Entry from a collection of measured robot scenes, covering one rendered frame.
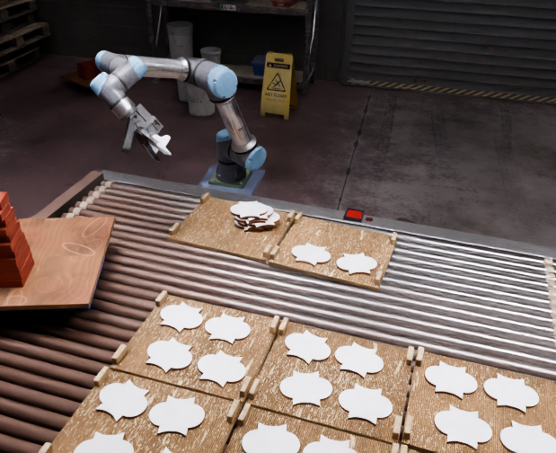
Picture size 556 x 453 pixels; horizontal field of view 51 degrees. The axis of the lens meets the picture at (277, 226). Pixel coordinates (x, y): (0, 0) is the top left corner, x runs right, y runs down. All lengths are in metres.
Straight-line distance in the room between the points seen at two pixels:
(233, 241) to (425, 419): 1.00
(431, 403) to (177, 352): 0.73
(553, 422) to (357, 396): 0.52
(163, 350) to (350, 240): 0.88
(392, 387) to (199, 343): 0.58
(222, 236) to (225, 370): 0.71
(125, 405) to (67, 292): 0.44
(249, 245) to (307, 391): 0.74
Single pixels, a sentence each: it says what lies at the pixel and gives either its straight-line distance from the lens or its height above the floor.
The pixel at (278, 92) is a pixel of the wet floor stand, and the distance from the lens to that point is 5.81.
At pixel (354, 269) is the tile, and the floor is 0.95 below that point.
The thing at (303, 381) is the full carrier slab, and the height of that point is 0.95.
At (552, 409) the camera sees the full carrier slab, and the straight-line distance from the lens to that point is 1.82.
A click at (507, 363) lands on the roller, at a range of 1.92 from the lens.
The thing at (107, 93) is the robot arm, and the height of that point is 1.50.
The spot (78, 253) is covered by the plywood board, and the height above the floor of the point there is 1.04.
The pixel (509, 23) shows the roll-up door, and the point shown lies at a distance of 6.77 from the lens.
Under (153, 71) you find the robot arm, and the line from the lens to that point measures 2.32.
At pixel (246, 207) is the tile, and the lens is 2.32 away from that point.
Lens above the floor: 2.18
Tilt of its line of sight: 32 degrees down
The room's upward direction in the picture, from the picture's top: 2 degrees clockwise
